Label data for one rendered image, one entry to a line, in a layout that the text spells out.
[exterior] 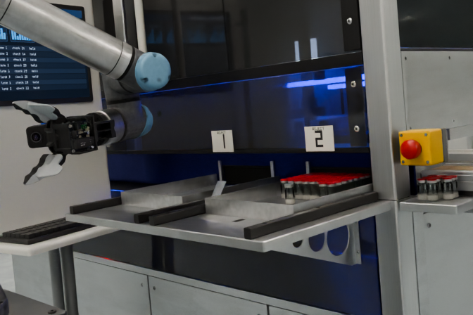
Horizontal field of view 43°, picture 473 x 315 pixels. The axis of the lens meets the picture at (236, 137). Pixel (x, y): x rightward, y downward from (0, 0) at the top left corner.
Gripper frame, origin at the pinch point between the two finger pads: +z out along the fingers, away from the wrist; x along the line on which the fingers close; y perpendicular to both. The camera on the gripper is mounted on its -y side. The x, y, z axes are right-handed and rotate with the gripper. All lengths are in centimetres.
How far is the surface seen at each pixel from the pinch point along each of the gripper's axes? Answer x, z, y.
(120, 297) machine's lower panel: 67, -82, -53
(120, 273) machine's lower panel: 58, -82, -51
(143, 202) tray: 21.5, -42.2, -5.8
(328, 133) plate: 7, -56, 40
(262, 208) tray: 18.7, -29.8, 34.2
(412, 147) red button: 9, -46, 61
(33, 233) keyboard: 28, -32, -35
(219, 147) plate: 12, -67, 3
